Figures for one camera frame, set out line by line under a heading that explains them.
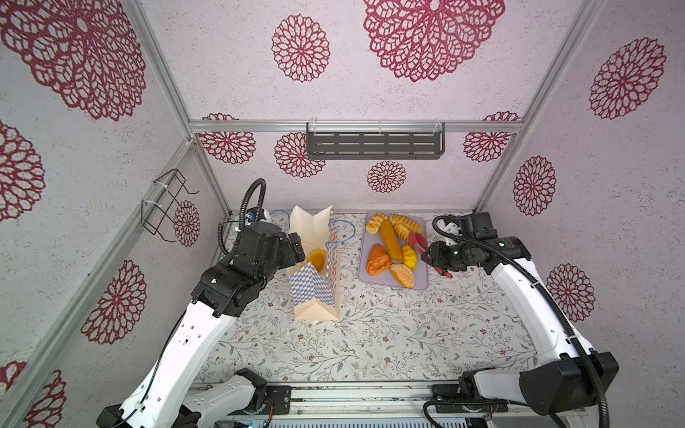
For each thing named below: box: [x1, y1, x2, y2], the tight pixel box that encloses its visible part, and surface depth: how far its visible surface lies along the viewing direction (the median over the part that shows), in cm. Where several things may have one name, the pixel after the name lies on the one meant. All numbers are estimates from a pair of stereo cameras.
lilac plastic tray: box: [358, 212, 430, 291], surface depth 101 cm
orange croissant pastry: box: [365, 243, 393, 277], surface depth 102 cm
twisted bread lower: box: [394, 223, 411, 244], surface depth 111 cm
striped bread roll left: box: [365, 212, 388, 235], surface depth 115 cm
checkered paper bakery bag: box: [288, 205, 341, 321], surface depth 85 cm
